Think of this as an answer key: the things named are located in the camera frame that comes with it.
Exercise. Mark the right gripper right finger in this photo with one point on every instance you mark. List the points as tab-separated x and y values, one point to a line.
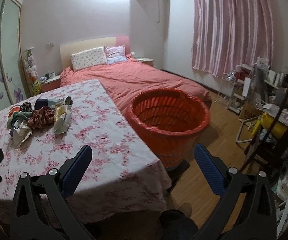
257	217

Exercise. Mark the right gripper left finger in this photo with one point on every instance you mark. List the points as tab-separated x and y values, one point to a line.
29	219

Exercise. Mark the white tissue paper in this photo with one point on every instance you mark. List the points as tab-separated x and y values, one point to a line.
20	135

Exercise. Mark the teal grey sock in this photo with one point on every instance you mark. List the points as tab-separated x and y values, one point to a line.
18	116

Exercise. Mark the red striped scrunchie cloth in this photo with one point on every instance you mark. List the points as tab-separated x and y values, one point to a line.
41	118

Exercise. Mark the black daisy floral cloth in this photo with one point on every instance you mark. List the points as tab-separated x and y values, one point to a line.
26	107

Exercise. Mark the navy and grey pouch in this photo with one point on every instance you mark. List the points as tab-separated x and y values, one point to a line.
40	103

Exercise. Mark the black stool under basket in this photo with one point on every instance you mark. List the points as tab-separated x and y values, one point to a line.
175	174

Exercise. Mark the floral pink white tablecloth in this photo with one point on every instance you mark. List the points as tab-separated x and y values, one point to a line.
123	176

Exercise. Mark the sliding floral wardrobe doors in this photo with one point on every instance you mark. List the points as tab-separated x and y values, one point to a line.
13	84

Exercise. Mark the black tripod stand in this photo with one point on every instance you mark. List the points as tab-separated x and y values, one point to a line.
263	148

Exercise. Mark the pink left nightstand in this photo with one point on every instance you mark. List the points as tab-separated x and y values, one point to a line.
50	84

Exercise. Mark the hanging plush toy stack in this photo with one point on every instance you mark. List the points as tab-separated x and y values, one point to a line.
32	73

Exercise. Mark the orange lined laundry basket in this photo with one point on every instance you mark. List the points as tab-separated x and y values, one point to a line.
168	121

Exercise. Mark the cluttered desk with items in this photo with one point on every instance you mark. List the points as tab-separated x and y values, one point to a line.
257	89

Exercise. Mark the beige pink headboard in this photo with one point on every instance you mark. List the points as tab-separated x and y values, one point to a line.
75	47

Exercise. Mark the floral white pillow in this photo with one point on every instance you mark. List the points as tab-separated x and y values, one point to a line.
88	58

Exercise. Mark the coral red duvet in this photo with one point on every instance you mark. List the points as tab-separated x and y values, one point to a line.
125	80

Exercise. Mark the striped pink pillow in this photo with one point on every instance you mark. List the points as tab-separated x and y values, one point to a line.
115	54

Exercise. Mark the right bedside nightstand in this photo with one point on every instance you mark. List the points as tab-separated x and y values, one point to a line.
147	61

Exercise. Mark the pink striped curtain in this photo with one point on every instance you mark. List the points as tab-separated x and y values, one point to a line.
228	33

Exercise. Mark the white wire rack shelf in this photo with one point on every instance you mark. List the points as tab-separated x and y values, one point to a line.
226	87

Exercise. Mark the white wall socket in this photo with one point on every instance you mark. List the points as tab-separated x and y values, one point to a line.
50	44

